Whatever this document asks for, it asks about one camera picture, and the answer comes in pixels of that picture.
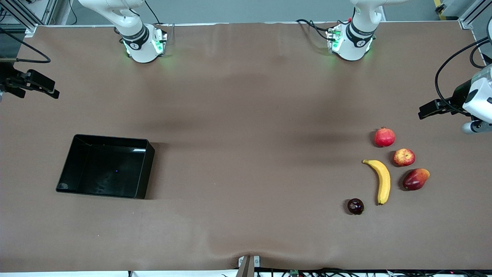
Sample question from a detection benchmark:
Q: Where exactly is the red yellow apple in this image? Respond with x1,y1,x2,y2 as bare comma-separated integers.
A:
393,149,416,167

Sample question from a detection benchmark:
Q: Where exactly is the yellow banana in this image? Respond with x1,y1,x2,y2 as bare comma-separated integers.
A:
362,159,391,205

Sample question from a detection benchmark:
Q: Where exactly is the black rectangular plastic box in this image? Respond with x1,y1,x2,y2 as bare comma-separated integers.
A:
56,134,155,200

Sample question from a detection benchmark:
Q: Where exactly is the red pomegranate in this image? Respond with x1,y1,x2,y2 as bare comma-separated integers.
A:
374,127,396,148

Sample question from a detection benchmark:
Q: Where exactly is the red yellow mango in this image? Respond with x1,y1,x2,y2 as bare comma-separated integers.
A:
402,168,431,191

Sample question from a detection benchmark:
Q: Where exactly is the yellow black object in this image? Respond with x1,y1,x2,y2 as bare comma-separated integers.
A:
434,0,449,20

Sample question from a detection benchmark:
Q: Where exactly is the brown table mat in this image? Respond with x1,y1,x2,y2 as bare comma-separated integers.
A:
0,21,492,272

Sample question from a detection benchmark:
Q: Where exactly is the aluminium frame profile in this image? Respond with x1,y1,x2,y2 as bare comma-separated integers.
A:
438,0,492,30
0,0,58,37

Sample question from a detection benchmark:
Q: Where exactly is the black right arm base cable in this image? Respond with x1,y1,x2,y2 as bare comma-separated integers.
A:
144,0,160,25

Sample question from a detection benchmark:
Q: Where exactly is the black arm base cable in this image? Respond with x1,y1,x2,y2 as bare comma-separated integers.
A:
296,18,336,41
144,0,160,25

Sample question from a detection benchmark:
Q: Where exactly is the black left arm base cable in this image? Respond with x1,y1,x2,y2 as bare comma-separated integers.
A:
296,18,336,41

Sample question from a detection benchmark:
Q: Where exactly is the metal table edge bracket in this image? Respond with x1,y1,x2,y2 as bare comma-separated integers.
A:
238,255,261,277

